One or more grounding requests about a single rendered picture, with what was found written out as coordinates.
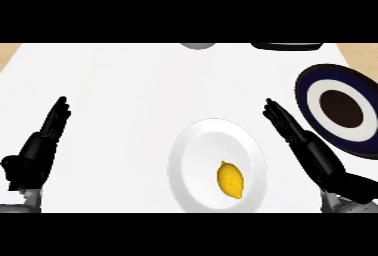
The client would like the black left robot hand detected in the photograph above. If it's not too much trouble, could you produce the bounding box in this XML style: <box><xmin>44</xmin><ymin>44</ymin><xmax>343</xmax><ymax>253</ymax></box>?
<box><xmin>0</xmin><ymin>96</ymin><xmax>72</xmax><ymax>192</ymax></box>

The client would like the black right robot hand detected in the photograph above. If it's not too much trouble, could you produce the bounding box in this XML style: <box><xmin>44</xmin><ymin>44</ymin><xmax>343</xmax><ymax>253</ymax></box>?
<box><xmin>261</xmin><ymin>97</ymin><xmax>378</xmax><ymax>205</ymax></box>

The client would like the dark blue ringed plate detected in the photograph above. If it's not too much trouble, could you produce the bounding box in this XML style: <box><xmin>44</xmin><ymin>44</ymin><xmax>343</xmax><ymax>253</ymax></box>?
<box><xmin>294</xmin><ymin>63</ymin><xmax>378</xmax><ymax>160</ymax></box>

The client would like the yellow lemon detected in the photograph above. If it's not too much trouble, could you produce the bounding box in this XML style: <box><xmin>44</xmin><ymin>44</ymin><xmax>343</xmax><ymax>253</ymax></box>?
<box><xmin>216</xmin><ymin>160</ymin><xmax>245</xmax><ymax>200</ymax></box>

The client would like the white plate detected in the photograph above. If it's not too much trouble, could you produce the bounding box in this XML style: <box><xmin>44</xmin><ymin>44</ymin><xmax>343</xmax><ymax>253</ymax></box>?
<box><xmin>167</xmin><ymin>117</ymin><xmax>269</xmax><ymax>214</ymax></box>

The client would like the black flat object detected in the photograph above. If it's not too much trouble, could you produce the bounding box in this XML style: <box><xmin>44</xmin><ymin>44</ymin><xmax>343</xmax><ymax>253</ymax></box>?
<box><xmin>250</xmin><ymin>42</ymin><xmax>323</xmax><ymax>52</ymax></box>

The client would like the grey round object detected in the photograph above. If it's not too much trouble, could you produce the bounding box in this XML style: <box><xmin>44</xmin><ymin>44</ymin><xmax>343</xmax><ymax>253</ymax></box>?
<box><xmin>179</xmin><ymin>42</ymin><xmax>217</xmax><ymax>51</ymax></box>

